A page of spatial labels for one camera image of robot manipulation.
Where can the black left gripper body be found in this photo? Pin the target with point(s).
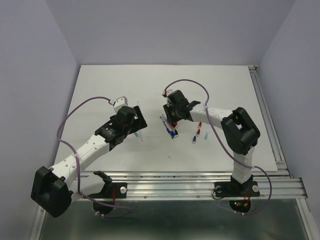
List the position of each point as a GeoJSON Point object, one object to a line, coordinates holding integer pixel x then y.
{"type": "Point", "coordinates": [126, 131]}

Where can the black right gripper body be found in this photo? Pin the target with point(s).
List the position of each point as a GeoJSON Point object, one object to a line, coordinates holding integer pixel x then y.
{"type": "Point", "coordinates": [176, 109]}

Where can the light blue pen cap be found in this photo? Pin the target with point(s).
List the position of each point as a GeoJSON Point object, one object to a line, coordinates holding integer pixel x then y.
{"type": "Point", "coordinates": [206, 135]}

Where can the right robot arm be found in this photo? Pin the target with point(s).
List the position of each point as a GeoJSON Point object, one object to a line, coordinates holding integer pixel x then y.
{"type": "Point", "coordinates": [240, 132]}

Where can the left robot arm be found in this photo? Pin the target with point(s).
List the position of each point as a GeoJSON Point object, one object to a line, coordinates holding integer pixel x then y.
{"type": "Point", "coordinates": [55, 188]}

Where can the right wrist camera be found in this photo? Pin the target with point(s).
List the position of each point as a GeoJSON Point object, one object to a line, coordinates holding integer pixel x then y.
{"type": "Point", "coordinates": [165, 93]}

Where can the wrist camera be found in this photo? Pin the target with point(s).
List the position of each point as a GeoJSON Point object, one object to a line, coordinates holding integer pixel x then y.
{"type": "Point", "coordinates": [165, 93]}
{"type": "Point", "coordinates": [119, 103]}

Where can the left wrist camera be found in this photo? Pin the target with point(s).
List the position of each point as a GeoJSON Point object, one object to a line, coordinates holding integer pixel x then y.
{"type": "Point", "coordinates": [119, 103]}

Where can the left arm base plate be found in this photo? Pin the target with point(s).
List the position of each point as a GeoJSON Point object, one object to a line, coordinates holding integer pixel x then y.
{"type": "Point", "coordinates": [113, 190]}

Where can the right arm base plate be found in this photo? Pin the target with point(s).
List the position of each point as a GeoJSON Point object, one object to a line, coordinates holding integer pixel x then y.
{"type": "Point", "coordinates": [234, 189]}

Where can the aluminium frame rail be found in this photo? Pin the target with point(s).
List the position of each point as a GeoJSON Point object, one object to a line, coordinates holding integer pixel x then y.
{"type": "Point", "coordinates": [170, 182]}

